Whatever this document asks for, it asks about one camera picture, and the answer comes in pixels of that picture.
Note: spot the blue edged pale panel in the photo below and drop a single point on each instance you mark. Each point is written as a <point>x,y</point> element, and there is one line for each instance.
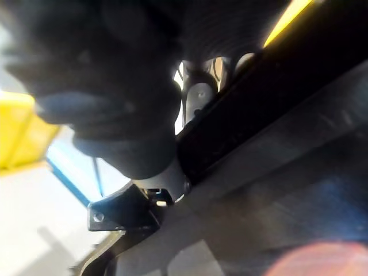
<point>72,166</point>

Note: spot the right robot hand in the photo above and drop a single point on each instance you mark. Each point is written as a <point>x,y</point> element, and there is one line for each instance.
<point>115,72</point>

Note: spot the black plastic housing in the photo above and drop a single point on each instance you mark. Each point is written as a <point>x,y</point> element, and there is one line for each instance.
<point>258,149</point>

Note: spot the yellow shelf beam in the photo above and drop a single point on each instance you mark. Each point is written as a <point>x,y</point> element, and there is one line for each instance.
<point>17,129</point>
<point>287,21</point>

